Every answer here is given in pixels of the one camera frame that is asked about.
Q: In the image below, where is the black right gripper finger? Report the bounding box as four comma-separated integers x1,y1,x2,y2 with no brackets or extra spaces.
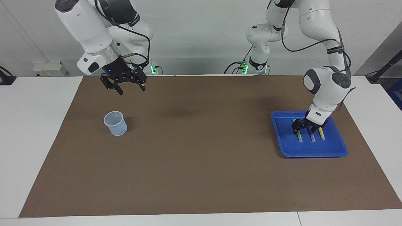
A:
135,75,147,92
100,77,124,96

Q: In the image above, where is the green marker pen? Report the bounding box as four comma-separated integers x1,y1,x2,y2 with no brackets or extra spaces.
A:
293,119,304,143

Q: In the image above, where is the green lit right base plug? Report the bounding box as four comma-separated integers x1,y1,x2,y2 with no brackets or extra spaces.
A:
150,63,164,76

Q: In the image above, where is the blue plastic tray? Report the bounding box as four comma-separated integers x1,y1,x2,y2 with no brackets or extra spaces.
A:
271,110,348,158

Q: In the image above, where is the translucent plastic cup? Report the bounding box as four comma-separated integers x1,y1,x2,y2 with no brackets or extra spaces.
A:
104,111,128,137

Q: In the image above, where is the white power strip box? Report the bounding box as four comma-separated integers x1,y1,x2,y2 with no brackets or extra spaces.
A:
32,61,68,77

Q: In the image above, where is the blue floor object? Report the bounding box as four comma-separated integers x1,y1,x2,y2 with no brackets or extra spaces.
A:
386,78,402,111

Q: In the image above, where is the brown table mat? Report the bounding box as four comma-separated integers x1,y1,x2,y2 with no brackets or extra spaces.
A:
19,75,402,218

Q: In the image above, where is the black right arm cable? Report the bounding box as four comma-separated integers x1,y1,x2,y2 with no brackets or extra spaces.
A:
94,0,151,70

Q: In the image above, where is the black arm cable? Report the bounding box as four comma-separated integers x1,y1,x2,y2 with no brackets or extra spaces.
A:
94,0,151,70
280,19,357,94

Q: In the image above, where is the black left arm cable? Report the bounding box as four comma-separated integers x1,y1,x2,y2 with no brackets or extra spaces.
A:
280,19,357,94

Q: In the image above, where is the black camera stand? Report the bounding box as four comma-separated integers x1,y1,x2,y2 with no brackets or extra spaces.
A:
366,50,402,84

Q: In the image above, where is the black left base cable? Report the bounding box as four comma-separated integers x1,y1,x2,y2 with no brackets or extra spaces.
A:
223,46,253,75

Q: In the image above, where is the black clamp mount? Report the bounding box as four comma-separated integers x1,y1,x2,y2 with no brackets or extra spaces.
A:
0,66,17,86

